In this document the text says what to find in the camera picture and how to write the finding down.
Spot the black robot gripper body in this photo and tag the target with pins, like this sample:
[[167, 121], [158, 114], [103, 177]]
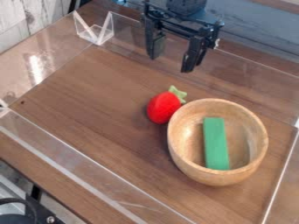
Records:
[[186, 19]]

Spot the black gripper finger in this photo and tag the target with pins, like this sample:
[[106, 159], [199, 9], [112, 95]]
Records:
[[155, 39], [195, 54]]

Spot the green rectangular block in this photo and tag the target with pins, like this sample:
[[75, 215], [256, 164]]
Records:
[[215, 144]]

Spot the brown wooden bowl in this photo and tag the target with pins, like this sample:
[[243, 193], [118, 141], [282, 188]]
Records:
[[247, 141]]

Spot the red toy strawberry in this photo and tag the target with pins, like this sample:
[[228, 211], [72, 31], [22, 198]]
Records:
[[164, 104]]

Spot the clear acrylic front barrier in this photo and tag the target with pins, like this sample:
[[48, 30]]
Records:
[[98, 178]]

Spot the black clamp with screw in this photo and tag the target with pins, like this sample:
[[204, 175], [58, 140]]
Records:
[[40, 212]]

